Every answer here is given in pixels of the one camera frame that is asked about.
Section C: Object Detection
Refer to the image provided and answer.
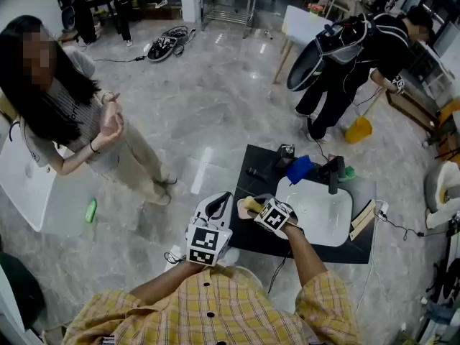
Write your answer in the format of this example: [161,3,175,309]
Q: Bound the black faucet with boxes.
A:
[318,155,346,196]

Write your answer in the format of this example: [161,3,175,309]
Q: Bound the yellow bucket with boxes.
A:
[344,116,374,144]

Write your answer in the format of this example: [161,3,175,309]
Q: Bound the blue cloth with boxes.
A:
[285,155,316,185]

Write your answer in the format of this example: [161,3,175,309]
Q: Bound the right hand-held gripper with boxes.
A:
[247,193,300,234]

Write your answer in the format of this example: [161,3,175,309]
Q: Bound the white wooden-legged table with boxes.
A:
[272,4,360,86]

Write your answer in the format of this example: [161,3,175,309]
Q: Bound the person's left forearm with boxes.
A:
[129,260,206,307]

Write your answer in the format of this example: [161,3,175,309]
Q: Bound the white pedestal sink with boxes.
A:
[0,120,98,239]

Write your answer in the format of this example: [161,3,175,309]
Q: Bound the person's white shoe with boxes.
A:
[217,247,241,268]

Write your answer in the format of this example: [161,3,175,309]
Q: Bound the beige wooden blocks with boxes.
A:
[349,198,377,242]

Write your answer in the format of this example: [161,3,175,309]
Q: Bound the black sink cabinet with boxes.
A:
[228,144,377,265]

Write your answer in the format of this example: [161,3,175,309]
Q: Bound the yellow plaid shirt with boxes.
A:
[63,266,364,345]

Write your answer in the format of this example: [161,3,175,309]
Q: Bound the white power strip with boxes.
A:
[375,199,390,222]

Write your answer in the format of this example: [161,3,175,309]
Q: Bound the white long table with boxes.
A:
[405,41,460,100]

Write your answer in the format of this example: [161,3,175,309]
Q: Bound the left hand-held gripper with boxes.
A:
[185,191,235,267]

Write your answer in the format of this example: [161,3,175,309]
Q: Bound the black power cable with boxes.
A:
[377,212,427,242]

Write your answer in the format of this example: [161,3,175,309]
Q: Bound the black soap dispenser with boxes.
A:
[275,144,296,170]

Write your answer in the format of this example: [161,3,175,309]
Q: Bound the black metal rack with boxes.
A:
[433,210,460,301]

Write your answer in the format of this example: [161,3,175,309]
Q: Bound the white sink basin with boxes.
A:
[275,175,354,247]

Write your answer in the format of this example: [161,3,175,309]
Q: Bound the small black handheld tool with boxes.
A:
[245,167,269,183]

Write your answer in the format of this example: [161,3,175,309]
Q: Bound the black floor cable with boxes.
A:
[93,55,147,64]

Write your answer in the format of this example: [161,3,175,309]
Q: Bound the green bottle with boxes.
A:
[85,198,98,224]

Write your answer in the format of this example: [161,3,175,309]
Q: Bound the white floor cable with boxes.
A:
[355,221,382,312]

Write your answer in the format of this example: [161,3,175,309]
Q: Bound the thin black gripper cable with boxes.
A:
[164,251,188,265]
[267,249,292,294]

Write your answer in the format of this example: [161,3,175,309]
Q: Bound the yellow wooden counter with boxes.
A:
[436,97,460,161]

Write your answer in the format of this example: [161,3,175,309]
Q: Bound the black open backpack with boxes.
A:
[146,25,197,63]

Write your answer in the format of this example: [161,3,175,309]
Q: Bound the person's right forearm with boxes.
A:
[280,223,330,290]

